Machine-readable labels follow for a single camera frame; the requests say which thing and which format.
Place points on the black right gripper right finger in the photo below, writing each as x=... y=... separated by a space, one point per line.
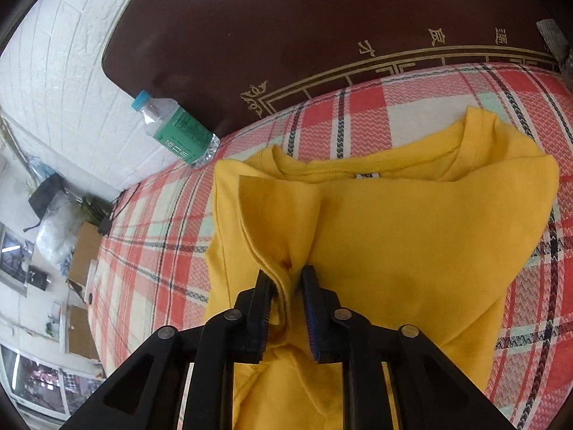
x=320 y=305

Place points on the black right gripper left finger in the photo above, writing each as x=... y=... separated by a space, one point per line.
x=255 y=307

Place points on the yellow t-shirt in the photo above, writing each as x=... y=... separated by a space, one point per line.
x=431 y=233

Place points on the red plaid bed sheet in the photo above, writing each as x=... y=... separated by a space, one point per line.
x=152 y=269

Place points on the lower cardboard box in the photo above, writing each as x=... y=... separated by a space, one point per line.
x=79 y=338

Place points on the cardboard box near bed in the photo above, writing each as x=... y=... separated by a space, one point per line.
x=86 y=249

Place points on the green label water bottle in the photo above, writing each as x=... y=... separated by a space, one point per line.
x=174 y=128

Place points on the white plastic bag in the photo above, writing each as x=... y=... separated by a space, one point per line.
x=59 y=230

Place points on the glass door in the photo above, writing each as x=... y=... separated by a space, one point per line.
x=46 y=389

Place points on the black bag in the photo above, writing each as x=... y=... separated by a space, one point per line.
x=41 y=198

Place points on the dark brown wooden headboard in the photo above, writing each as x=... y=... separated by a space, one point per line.
x=232 y=62

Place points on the grey brown garment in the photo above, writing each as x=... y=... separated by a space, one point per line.
x=555 y=41

